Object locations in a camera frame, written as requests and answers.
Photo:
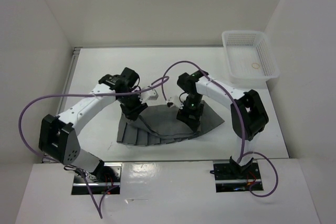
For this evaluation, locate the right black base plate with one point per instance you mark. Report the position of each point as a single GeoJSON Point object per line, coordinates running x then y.
{"type": "Point", "coordinates": [227, 181]}

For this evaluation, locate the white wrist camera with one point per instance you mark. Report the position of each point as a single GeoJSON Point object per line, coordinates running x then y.
{"type": "Point", "coordinates": [150, 95]}
{"type": "Point", "coordinates": [174, 101]}

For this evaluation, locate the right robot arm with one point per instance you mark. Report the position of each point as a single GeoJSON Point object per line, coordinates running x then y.
{"type": "Point", "coordinates": [248, 113]}

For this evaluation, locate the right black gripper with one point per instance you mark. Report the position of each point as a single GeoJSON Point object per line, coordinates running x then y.
{"type": "Point", "coordinates": [183, 115]}

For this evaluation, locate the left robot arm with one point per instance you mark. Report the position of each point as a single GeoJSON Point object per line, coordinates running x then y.
{"type": "Point", "coordinates": [59, 134]}

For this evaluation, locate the aluminium table edge rail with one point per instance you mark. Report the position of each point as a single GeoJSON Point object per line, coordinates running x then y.
{"type": "Point", "coordinates": [69, 77]}

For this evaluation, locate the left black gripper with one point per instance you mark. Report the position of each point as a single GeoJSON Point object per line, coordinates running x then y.
{"type": "Point", "coordinates": [132, 113]}

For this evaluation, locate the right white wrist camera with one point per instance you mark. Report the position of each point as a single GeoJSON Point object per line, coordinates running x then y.
{"type": "Point", "coordinates": [174, 101]}

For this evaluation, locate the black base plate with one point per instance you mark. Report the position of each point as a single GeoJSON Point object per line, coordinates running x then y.
{"type": "Point", "coordinates": [227, 181]}
{"type": "Point", "coordinates": [109, 182]}

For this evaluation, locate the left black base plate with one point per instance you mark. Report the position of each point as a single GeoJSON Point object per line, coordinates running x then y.
{"type": "Point", "coordinates": [109, 182]}

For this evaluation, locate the grey pleated skirt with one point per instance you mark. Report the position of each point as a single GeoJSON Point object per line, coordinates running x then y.
{"type": "Point", "coordinates": [158, 125]}

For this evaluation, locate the rubber band in basket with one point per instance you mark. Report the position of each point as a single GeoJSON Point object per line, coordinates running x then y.
{"type": "Point", "coordinates": [255, 65]}

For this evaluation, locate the white plastic basket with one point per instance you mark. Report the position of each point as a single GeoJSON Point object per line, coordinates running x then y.
{"type": "Point", "coordinates": [244, 47]}

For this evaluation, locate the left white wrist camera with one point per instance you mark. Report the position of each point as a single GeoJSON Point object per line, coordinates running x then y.
{"type": "Point", "coordinates": [150, 95]}

